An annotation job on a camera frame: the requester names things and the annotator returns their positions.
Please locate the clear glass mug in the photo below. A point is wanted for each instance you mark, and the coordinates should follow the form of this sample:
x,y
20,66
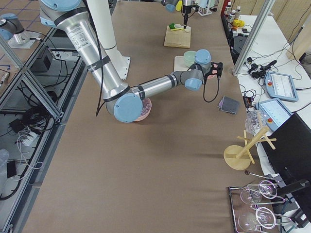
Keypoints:
x,y
254,121

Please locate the wine glass upper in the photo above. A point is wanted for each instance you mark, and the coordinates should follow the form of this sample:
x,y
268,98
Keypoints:
x,y
254,193

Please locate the wine glass rack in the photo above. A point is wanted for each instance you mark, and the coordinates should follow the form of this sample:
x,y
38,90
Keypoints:
x,y
238,207

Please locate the white wire cup rack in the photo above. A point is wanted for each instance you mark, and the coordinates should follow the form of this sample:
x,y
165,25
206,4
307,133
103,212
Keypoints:
x,y
206,7

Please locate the grey folded cloth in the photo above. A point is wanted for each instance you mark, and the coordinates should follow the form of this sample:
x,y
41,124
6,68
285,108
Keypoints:
x,y
229,105

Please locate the aluminium frame post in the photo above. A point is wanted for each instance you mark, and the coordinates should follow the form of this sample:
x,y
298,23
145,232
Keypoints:
x,y
256,28

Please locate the wine glass lower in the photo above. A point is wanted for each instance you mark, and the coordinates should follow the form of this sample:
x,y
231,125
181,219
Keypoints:
x,y
252,222

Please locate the blue teach pendant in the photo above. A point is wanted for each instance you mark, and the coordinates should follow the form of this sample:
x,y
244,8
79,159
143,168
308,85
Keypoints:
x,y
281,86
274,111

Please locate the green bowl stack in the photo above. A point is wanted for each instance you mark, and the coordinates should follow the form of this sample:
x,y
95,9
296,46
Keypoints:
x,y
189,58

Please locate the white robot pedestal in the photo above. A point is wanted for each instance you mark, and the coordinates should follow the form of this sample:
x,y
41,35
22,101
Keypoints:
x,y
100,12

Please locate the white plastic spoon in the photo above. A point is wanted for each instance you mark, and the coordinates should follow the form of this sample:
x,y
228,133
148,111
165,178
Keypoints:
x,y
178,26

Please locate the large pink ice bowl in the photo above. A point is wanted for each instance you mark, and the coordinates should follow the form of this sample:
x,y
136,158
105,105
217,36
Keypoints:
x,y
147,105

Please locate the yellow plastic knife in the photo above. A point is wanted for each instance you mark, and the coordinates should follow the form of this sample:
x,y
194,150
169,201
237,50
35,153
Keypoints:
x,y
177,29

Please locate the blue teach pendant near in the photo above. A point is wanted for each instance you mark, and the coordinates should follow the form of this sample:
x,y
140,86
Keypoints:
x,y
274,111

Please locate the black monitor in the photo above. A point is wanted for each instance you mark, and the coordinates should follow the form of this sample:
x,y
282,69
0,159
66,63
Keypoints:
x,y
291,158

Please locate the wooden cutting board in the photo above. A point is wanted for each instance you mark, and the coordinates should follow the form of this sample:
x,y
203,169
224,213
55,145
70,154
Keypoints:
x,y
178,39

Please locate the yellow plastic cup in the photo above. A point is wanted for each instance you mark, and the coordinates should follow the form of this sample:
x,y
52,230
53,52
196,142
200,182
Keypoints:
x,y
178,6

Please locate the wooden cup tree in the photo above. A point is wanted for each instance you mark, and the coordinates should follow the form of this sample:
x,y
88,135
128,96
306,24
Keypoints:
x,y
240,158

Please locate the blue teach pendant far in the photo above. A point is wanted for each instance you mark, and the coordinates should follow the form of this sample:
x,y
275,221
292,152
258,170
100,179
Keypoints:
x,y
281,86

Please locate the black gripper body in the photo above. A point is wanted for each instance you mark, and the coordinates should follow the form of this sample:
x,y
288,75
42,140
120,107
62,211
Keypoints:
x,y
209,74
185,10

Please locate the cream serving tray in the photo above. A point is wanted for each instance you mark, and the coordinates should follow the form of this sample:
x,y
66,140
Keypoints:
x,y
180,64

